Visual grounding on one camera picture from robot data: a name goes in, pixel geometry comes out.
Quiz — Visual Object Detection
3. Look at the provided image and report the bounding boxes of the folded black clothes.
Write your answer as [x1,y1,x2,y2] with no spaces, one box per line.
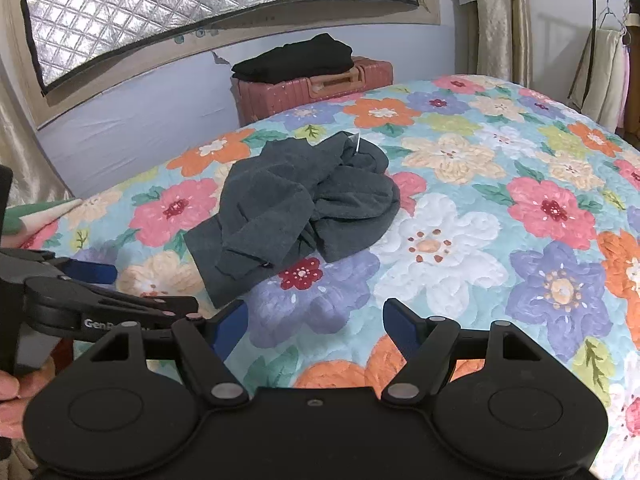
[231,33,355,84]

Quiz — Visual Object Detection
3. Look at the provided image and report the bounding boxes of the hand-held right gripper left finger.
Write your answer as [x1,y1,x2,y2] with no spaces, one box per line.
[90,299,250,406]

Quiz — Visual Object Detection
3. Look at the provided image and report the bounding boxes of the person's left hand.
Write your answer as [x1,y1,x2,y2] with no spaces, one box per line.
[0,373,22,402]

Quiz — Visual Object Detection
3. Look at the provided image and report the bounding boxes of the gold curtain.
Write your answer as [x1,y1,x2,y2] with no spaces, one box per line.
[470,0,534,88]
[0,67,75,210]

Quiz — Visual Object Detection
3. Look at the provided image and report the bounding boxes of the silver quilted window cover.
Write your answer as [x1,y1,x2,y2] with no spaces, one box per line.
[19,0,421,97]

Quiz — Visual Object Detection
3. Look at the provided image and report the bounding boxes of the hanging cream garment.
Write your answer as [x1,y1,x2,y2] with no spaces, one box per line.
[567,27,626,132]

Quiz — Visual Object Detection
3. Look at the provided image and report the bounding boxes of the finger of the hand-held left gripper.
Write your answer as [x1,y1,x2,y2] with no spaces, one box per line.
[47,255,119,287]
[97,294,205,325]

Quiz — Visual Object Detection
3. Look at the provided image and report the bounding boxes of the dark grey garment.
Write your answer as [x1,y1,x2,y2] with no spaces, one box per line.
[183,130,402,310]

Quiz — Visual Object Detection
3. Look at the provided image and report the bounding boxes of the wire clothes hanger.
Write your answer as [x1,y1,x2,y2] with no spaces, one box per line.
[597,0,628,33]

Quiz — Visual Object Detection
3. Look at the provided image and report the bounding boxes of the floral bed quilt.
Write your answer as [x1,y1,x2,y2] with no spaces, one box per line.
[15,74,640,480]

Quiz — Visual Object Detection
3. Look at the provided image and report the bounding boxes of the dark red cloth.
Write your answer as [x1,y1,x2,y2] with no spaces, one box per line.
[47,337,78,376]

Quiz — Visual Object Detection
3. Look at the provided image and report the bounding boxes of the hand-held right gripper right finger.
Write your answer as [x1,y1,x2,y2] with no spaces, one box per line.
[382,299,547,405]

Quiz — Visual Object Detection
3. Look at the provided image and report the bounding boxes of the hanging pink garment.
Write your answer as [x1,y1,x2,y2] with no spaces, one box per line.
[616,0,640,136]

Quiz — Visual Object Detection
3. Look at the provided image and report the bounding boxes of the green white pink cloth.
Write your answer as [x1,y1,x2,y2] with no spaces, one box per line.
[4,198,84,248]

